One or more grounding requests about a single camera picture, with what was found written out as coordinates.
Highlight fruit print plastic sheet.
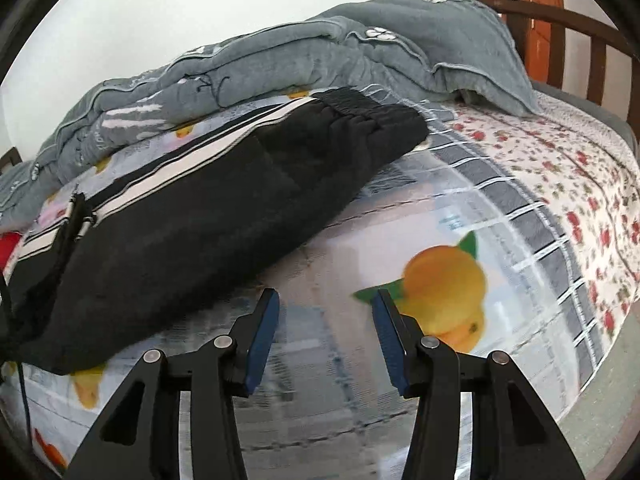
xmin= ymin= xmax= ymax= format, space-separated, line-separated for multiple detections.
xmin=0 ymin=85 xmax=596 ymax=480

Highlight red floral bed sheet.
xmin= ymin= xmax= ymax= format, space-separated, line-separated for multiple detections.
xmin=440 ymin=92 xmax=640 ymax=341

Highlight grey floral quilt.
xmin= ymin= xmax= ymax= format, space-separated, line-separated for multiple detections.
xmin=0 ymin=0 xmax=543 ymax=233

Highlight red cloth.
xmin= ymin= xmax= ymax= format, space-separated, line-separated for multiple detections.
xmin=0 ymin=232 xmax=23 ymax=271

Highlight grey bed pad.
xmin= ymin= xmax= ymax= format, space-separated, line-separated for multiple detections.
xmin=530 ymin=79 xmax=640 ymax=156

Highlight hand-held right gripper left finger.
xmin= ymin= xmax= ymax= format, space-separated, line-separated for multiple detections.
xmin=65 ymin=287 xmax=281 ymax=480

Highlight thin black cable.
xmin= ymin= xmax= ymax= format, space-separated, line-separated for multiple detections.
xmin=15 ymin=360 xmax=34 ymax=456

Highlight black pants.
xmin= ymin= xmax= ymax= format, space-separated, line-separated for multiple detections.
xmin=0 ymin=87 xmax=431 ymax=376

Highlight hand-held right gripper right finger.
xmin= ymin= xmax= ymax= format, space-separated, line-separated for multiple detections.
xmin=372 ymin=288 xmax=586 ymax=480

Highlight dark wooden bed frame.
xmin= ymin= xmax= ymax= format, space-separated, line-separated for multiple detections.
xmin=0 ymin=0 xmax=640 ymax=171

